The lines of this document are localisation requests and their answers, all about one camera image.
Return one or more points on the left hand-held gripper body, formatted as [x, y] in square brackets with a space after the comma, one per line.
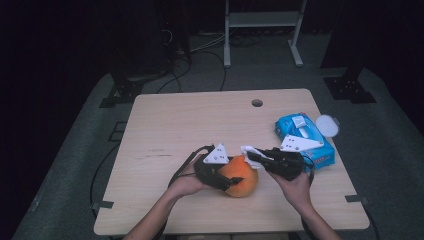
[216, 156]

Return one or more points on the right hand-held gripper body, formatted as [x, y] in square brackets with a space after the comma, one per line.
[293, 160]

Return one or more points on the white wipe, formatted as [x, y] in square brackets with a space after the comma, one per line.
[246, 149]

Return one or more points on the blue tissue packet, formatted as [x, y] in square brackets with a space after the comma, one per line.
[320, 156]

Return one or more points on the person's right hand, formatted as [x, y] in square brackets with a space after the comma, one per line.
[295, 191]

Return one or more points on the person's left hand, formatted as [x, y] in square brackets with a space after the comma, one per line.
[186, 183]

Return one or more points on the white round lid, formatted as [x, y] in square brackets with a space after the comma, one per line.
[327, 125]

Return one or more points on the grey round table hole cover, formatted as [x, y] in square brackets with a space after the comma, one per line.
[257, 102]

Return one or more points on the grey tape strip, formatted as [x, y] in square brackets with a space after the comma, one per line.
[102, 205]
[356, 199]

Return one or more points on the black stand base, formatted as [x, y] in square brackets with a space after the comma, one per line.
[348, 88]
[125, 90]

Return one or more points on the dark floor hatch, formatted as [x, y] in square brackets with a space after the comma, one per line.
[117, 131]

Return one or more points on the white metal stand frame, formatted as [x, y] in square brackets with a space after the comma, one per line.
[263, 19]

